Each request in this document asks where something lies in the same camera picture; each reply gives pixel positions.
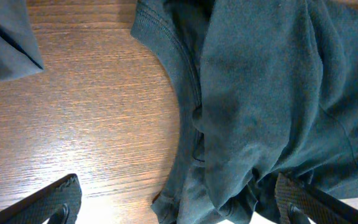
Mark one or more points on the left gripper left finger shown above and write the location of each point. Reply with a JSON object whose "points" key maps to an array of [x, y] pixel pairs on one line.
{"points": [[58, 202]]}

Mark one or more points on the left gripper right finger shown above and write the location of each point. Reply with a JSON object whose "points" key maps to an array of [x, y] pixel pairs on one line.
{"points": [[301, 203]]}

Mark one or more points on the black Nike t-shirt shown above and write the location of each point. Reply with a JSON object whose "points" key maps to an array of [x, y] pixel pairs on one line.
{"points": [[263, 88]]}

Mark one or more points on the folded grey shorts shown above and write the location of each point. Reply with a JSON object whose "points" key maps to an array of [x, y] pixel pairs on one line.
{"points": [[19, 51]]}

